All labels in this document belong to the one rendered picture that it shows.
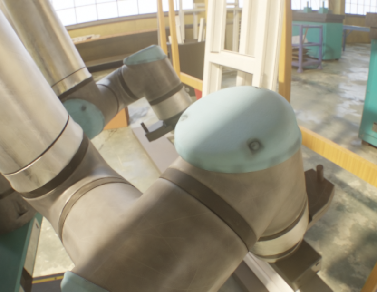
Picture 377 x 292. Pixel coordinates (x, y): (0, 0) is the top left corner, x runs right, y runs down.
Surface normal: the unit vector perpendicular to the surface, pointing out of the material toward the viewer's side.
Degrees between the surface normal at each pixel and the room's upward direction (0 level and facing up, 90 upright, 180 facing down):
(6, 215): 70
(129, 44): 90
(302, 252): 25
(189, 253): 50
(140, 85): 103
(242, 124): 19
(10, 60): 78
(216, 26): 90
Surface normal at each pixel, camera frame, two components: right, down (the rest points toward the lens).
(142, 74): -0.13, 0.44
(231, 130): -0.32, -0.73
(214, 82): 0.40, 0.39
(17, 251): -0.07, -0.89
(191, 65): 0.14, 0.50
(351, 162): -0.91, 0.24
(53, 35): 0.61, 0.04
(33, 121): 0.83, 0.09
